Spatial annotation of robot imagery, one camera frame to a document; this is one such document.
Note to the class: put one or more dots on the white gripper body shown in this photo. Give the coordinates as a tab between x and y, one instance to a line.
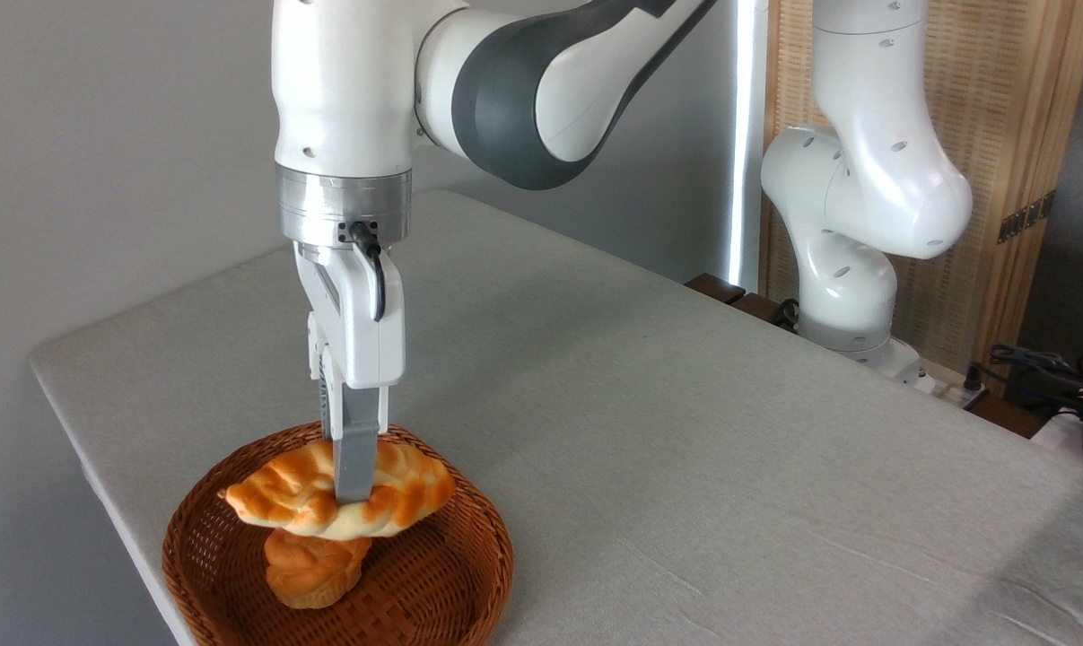
357	336

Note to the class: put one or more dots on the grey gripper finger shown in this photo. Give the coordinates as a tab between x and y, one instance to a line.
323	395
354	458

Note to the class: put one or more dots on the braided oval bread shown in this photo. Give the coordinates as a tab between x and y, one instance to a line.
281	498

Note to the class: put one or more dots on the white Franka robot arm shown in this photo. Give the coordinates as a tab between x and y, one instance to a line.
344	99

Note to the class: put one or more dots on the round rose-shaped bread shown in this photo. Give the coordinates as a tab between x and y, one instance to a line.
312	570

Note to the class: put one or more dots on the brown wicker basket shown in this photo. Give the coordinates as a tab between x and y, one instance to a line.
442	574

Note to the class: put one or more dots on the grey tablecloth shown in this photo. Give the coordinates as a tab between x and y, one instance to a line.
685	404

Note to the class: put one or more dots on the dark wooden block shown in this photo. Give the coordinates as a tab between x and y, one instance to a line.
719	288

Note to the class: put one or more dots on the white vertical light strip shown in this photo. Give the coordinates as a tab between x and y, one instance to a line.
746	135

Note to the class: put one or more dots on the metal screen hinge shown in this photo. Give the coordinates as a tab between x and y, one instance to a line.
1026	217

